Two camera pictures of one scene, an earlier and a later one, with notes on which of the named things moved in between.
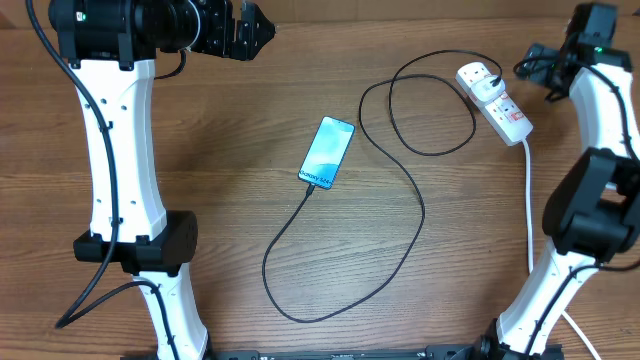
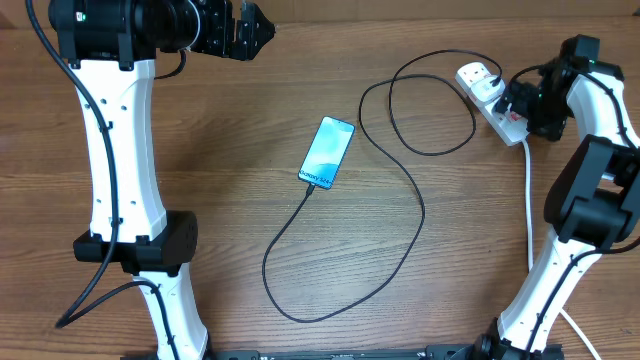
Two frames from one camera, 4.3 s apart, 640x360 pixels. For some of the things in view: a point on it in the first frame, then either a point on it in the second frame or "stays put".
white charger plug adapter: x=483 y=90 stays put
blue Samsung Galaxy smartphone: x=326 y=152 stays put
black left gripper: x=224 y=42 stays put
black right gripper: x=536 y=66 to x=550 y=131
